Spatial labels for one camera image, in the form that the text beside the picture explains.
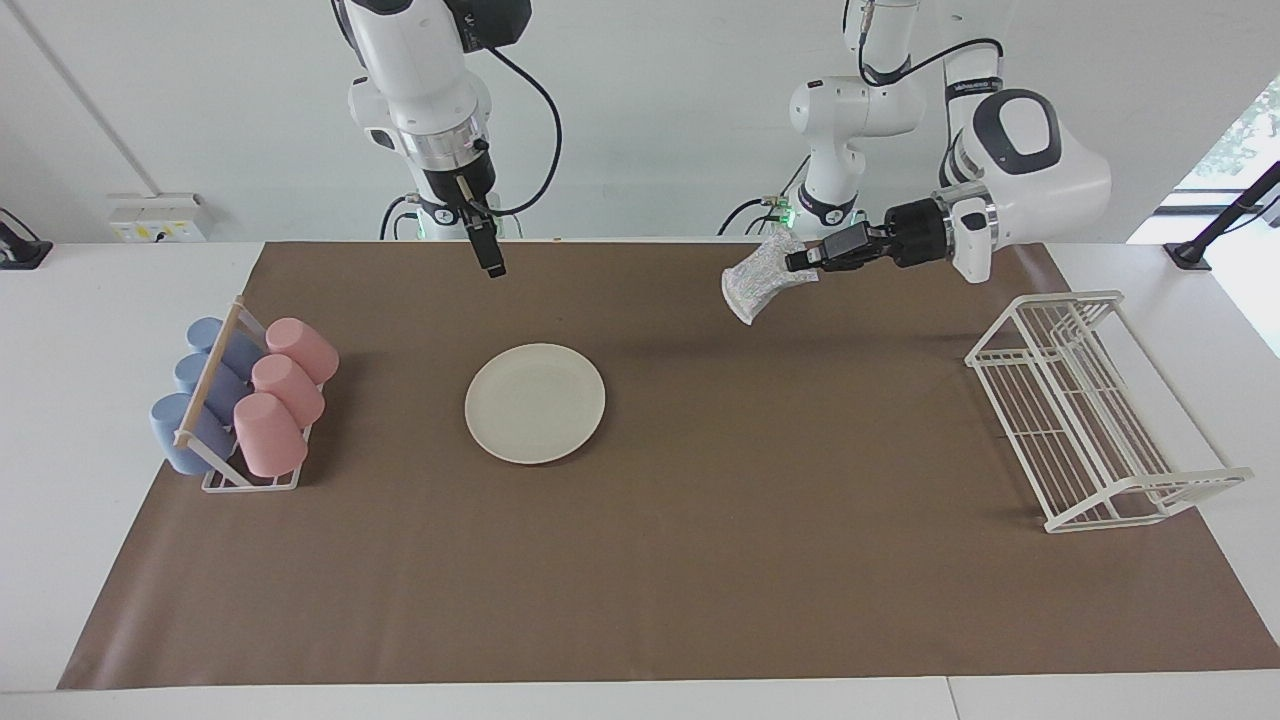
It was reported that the black base cable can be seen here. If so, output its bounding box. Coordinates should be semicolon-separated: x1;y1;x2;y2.
379;194;423;241
717;155;809;238

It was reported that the pink plastic cup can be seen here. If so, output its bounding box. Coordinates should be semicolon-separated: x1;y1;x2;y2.
265;317;340;386
251;354;326;429
233;392;309;478

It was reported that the white wire dish rack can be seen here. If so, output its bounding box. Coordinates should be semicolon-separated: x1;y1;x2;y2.
964;290;1254;534

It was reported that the silver mesh sponge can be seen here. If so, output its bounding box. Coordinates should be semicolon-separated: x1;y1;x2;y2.
722;228;821;326

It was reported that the cup rack with wooden rod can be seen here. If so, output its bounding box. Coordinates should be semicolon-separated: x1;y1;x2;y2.
172;296;326;493

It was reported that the brown paper table mat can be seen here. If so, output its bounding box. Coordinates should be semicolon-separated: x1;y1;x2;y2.
57;238;1280;691

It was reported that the black slanted stand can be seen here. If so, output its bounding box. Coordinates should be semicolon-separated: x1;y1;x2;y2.
1163;160;1280;271

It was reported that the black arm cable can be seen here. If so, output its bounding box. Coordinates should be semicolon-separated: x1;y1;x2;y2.
465;45;563;217
858;0;1004;87

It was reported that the blue plastic cup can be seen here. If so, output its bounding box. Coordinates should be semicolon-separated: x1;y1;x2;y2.
174;352;253;426
150;392;239;476
186;317;266;381

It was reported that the cream round plate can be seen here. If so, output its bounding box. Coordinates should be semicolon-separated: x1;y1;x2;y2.
464;343;607;466

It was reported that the black clamp mount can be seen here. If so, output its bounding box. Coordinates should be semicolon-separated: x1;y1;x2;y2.
0;208;53;271

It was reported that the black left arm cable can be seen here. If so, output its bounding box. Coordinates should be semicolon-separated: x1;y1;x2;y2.
858;0;1004;87

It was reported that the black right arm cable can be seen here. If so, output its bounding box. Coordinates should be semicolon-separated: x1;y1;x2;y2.
465;45;563;217

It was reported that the bright glass window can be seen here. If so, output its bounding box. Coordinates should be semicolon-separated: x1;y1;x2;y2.
1175;75;1280;356

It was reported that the white wall outlet box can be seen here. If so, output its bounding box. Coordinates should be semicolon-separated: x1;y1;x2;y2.
108;193;209;244

